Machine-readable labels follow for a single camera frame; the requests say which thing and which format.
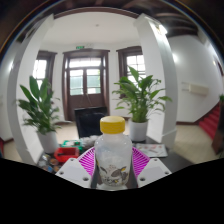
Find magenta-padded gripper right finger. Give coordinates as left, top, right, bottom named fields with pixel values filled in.
left=129, top=146, right=173, bottom=189

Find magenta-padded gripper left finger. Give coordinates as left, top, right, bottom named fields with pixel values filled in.
left=54, top=146, right=99, bottom=190

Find yellow-capped clear drink bottle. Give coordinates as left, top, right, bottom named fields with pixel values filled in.
left=94, top=115, right=133, bottom=188

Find red plastic box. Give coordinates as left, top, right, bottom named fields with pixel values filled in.
left=53, top=146, right=81, bottom=163

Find black chair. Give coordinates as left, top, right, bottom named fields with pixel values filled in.
left=73, top=106, right=110, bottom=139

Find leafy plant in white pot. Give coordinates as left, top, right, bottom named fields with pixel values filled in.
left=17, top=75, right=62, bottom=155
left=112, top=66, right=173, bottom=143

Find red carpeted stairs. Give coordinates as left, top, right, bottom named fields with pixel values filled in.
left=198, top=102, right=223, bottom=140

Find dark wooden double door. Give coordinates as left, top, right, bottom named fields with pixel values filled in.
left=61, top=48, right=111, bottom=122

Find dark-framed window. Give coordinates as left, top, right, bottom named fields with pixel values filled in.
left=115, top=45, right=148, bottom=98
left=32, top=50, right=58, bottom=101

